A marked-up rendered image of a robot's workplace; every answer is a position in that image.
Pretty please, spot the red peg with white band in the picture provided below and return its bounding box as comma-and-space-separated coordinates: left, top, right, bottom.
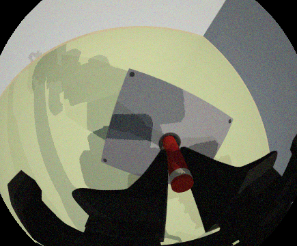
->
162, 136, 194, 192

